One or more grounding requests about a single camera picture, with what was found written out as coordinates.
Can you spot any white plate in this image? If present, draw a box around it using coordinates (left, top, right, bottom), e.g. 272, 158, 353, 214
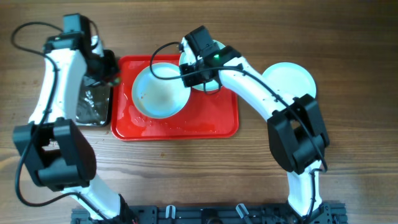
179, 40, 225, 92
131, 62, 191, 119
262, 62, 317, 98

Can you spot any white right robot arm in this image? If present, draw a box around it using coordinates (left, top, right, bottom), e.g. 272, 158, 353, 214
174, 26, 335, 223

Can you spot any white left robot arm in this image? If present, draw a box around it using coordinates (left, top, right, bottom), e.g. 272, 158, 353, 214
12, 13, 138, 223

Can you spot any black water tray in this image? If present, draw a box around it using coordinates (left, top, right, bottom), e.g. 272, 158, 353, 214
75, 82, 113, 127

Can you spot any red plastic tray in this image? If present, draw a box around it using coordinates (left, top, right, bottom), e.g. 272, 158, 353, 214
111, 55, 239, 141

